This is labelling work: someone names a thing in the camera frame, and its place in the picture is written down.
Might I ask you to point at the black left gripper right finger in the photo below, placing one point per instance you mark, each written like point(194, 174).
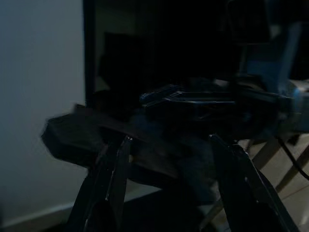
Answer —
point(241, 178)

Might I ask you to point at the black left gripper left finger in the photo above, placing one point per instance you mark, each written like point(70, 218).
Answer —
point(106, 178)

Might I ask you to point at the blue chair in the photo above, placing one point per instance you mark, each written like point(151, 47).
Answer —
point(277, 55)

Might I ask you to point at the dark low table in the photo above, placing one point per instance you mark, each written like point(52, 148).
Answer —
point(101, 140)

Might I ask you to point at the clear plastic food tray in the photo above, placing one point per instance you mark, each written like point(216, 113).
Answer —
point(188, 101)

